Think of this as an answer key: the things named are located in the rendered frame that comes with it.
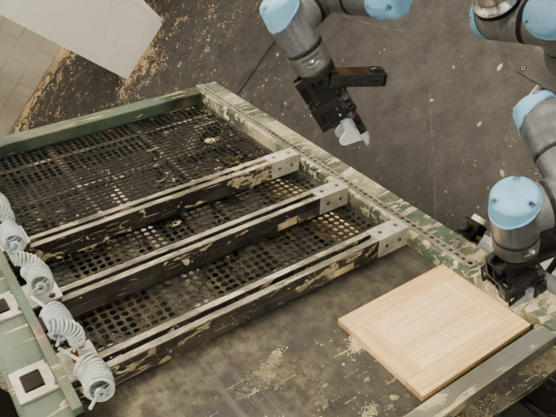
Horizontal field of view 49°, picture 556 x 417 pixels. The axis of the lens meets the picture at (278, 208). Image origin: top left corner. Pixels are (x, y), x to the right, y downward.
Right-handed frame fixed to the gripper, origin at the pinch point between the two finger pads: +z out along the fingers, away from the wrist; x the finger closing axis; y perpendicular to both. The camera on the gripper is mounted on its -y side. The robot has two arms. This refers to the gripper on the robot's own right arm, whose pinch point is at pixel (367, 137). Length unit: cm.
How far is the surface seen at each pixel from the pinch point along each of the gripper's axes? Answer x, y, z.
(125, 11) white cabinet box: -386, 103, 33
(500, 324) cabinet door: 3, -6, 70
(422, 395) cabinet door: 21, 19, 56
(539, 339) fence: 12, -12, 71
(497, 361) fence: 17, 0, 64
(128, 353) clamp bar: 1, 75, 17
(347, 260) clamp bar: -26, 22, 50
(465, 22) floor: -179, -76, 85
